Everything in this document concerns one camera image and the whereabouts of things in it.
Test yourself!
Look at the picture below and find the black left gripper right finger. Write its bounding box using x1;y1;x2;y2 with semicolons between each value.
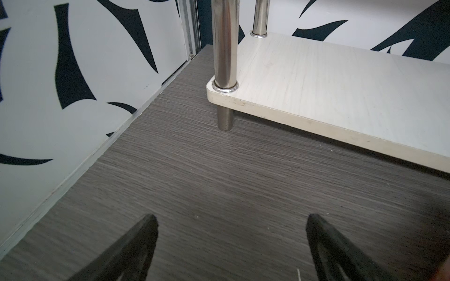
306;214;398;281

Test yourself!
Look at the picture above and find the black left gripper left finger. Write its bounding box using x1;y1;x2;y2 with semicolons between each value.
69;214;158;281

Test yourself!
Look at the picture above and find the white two-tier shelf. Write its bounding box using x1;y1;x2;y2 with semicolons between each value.
206;1;450;172

